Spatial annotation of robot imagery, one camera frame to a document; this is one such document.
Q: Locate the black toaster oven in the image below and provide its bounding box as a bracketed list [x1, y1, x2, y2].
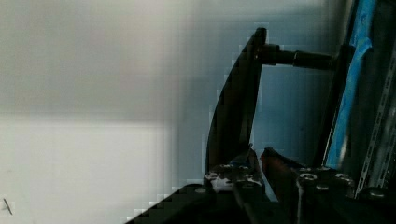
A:
[205, 0, 396, 200]

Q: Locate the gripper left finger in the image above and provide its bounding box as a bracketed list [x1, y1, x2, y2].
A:
[204, 144, 265, 193]

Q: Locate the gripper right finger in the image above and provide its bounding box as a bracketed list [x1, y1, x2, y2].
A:
[261, 147, 355, 205]

